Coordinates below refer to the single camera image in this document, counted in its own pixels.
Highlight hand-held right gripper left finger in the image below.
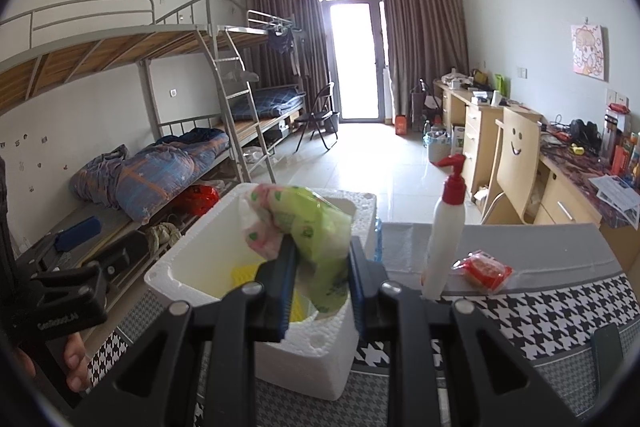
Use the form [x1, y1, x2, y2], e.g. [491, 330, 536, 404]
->
[82, 234, 301, 427]

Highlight wooden desk with drawers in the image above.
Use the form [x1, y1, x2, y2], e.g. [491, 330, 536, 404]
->
[432, 79, 543, 198]

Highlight cartoon wall picture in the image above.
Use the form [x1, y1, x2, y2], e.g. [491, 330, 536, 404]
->
[570, 23, 610, 82]

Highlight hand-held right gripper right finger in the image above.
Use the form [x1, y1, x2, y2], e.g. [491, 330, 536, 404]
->
[347, 234, 581, 427]

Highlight white foam box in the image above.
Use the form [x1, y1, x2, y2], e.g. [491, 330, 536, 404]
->
[144, 182, 377, 403]

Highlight houndstooth tablecloth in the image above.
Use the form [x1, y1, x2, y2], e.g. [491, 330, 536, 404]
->
[85, 219, 640, 427]

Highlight small metal bunk bed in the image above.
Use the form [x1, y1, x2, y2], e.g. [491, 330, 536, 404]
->
[220, 9, 308, 152]

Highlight red snack packet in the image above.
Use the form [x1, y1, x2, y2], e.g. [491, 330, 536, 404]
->
[452, 249, 514, 295]

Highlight floral green pink cloth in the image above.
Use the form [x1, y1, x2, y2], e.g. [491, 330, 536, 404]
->
[239, 184, 353, 315]

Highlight glass balcony door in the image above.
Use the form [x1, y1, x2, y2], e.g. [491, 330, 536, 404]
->
[315, 0, 388, 125]

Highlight blue orange plaid blanket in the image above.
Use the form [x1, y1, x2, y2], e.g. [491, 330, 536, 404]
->
[70, 129, 230, 225]

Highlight red plastic bag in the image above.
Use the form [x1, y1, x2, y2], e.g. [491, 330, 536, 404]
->
[172, 184, 221, 218]

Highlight black headphones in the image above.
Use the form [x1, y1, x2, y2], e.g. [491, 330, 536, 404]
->
[570, 119, 601, 148]

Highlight light blue waste bin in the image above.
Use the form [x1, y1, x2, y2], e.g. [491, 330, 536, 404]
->
[424, 131, 453, 162]

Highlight white pump bottle red cap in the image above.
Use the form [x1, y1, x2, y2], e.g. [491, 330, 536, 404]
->
[420, 153, 468, 300]

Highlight black folding chair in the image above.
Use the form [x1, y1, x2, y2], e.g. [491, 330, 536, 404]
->
[294, 82, 341, 152]

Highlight brown curtain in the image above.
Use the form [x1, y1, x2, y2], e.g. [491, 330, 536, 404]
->
[244, 0, 331, 112]
[377, 0, 471, 128]

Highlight yellow ridged sponge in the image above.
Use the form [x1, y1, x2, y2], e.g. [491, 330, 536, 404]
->
[229, 261, 317, 324]

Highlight person's left hand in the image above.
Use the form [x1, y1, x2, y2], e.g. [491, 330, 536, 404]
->
[12, 332, 93, 394]

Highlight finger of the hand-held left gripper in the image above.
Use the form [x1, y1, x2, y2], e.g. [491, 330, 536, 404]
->
[17, 216, 102, 270]
[80, 229, 151, 284]

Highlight large metal bunk bed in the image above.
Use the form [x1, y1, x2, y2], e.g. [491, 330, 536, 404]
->
[0, 0, 276, 268]

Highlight printed papers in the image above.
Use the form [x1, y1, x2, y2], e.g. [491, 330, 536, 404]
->
[587, 174, 640, 230]

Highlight black smartphone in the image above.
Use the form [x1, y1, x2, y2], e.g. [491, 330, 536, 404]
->
[590, 324, 626, 400]

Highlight metal bunk ladder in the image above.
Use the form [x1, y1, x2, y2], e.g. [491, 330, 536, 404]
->
[220, 27, 277, 185]

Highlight dark hanging clothes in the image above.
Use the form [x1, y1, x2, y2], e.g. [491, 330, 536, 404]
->
[266, 27, 296, 55]

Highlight wooden smiley face chair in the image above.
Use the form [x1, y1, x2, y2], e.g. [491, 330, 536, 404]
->
[481, 107, 543, 225]

